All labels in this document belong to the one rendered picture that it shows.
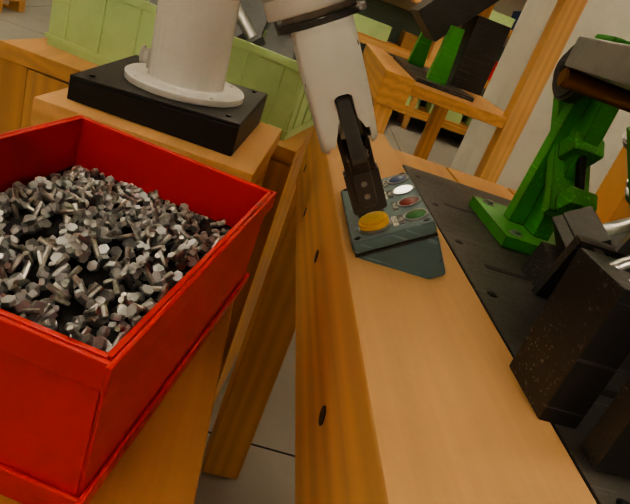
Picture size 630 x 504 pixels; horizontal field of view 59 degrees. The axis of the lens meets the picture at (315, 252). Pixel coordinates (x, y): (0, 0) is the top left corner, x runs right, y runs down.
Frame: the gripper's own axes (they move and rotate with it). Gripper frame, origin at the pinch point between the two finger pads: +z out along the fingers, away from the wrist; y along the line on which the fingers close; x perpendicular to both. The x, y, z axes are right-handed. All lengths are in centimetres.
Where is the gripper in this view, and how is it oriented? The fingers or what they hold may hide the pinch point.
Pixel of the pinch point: (365, 189)
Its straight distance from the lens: 52.2
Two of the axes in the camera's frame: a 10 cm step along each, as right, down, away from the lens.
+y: 0.3, 4.3, -9.0
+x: 9.6, -2.6, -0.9
